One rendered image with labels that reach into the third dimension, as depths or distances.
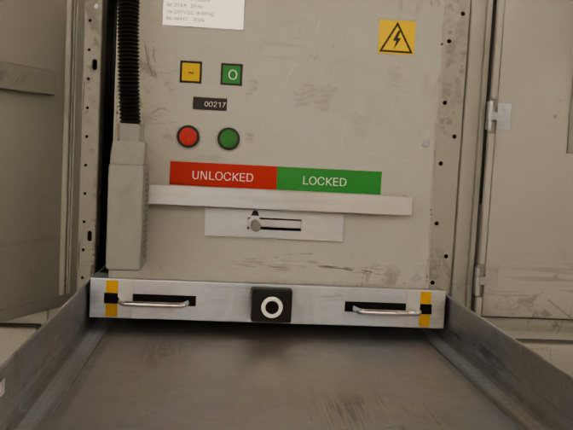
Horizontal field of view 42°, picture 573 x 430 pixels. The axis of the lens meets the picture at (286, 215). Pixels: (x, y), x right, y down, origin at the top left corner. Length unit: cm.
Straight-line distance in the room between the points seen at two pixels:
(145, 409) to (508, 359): 44
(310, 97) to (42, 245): 53
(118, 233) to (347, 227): 35
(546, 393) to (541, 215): 63
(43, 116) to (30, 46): 12
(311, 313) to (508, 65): 59
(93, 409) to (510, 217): 87
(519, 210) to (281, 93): 53
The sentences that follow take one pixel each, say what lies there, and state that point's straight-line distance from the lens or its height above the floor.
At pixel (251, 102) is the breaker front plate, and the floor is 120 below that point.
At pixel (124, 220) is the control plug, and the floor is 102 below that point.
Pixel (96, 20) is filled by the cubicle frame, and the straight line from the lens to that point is 138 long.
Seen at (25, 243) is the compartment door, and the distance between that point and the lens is 131.
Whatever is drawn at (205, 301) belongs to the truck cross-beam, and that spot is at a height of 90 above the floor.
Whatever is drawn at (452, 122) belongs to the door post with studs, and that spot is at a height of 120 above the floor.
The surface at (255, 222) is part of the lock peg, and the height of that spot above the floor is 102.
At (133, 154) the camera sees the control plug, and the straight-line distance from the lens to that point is 103.
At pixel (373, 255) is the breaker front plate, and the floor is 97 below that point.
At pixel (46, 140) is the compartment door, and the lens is 133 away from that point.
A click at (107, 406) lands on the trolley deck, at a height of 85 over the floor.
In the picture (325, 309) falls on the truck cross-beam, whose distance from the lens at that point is 115.
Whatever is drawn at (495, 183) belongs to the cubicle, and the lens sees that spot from 141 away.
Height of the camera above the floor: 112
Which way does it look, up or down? 5 degrees down
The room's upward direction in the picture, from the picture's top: 3 degrees clockwise
